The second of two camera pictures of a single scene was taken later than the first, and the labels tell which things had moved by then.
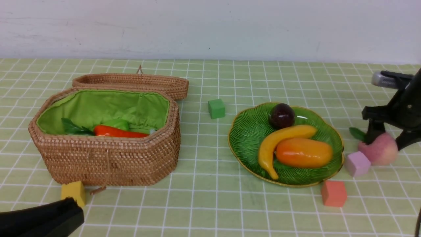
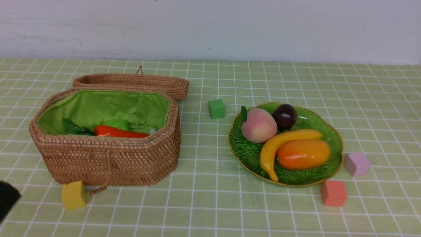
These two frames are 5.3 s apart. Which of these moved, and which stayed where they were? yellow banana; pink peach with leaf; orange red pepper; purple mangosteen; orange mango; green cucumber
Moved: pink peach with leaf; yellow banana
Stayed: purple mangosteen; green cucumber; orange red pepper; orange mango
